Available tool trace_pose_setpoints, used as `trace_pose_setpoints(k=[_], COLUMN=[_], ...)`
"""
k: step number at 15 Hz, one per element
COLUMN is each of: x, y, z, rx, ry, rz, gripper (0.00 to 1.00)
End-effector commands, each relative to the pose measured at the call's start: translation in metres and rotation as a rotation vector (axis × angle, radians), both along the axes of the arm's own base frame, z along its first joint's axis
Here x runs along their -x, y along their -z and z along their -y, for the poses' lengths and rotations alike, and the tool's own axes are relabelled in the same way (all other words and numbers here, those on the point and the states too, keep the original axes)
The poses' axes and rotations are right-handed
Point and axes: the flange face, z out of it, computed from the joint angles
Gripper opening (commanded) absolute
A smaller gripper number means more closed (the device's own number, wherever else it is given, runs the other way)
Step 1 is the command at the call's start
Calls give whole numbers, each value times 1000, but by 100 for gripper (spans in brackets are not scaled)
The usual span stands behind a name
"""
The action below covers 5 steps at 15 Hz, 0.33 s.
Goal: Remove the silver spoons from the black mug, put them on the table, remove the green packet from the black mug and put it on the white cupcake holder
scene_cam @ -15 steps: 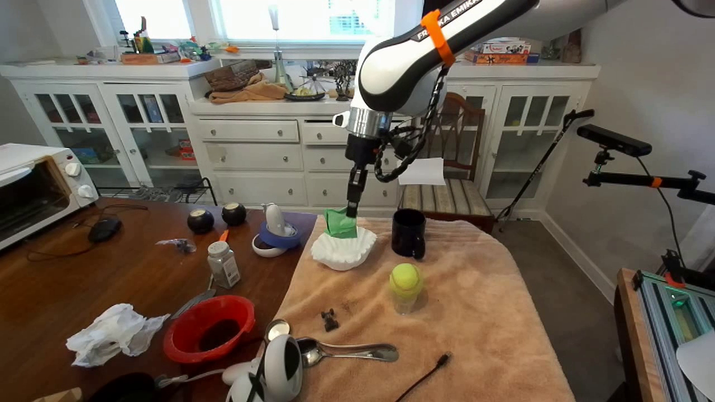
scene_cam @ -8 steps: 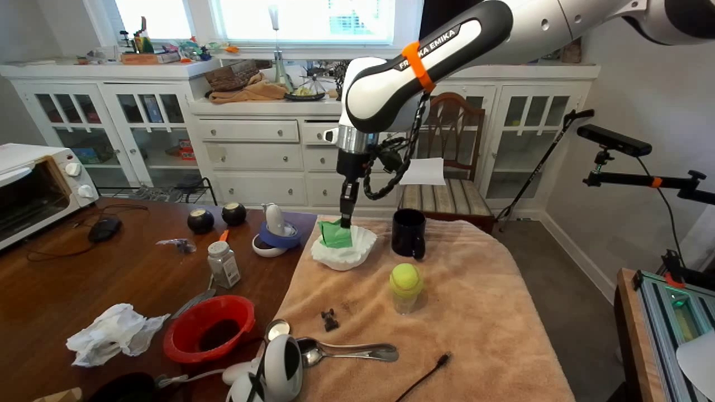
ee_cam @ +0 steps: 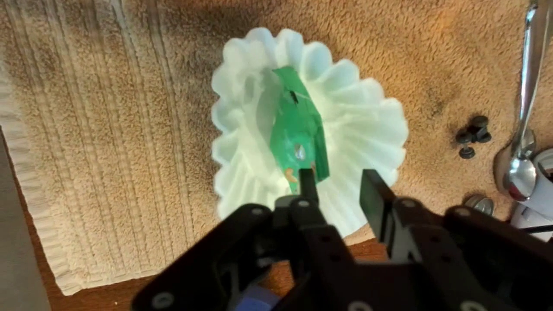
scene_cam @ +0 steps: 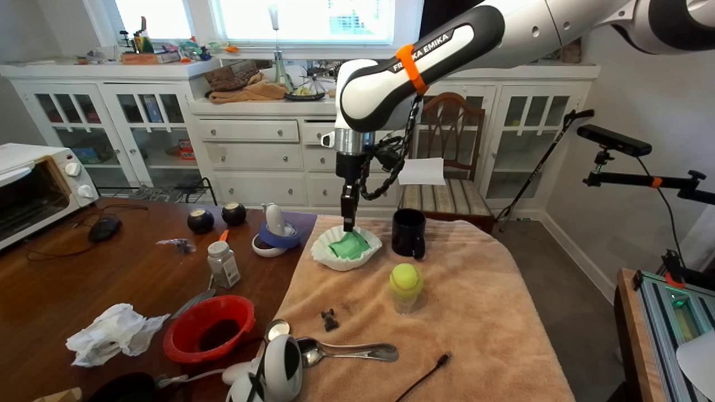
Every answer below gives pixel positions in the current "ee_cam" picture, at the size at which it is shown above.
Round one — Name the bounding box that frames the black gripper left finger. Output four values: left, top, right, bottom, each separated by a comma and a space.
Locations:
133, 166, 370, 311

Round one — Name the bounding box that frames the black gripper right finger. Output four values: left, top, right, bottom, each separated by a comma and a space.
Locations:
358, 168, 553, 311

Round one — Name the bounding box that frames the green foil packet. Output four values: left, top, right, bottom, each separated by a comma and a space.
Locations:
266, 64, 332, 195

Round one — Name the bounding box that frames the white fluted coffee filter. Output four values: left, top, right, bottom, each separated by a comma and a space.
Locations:
209, 26, 410, 240

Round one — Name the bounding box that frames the tan terry towel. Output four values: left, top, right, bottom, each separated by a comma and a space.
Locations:
0, 0, 553, 297

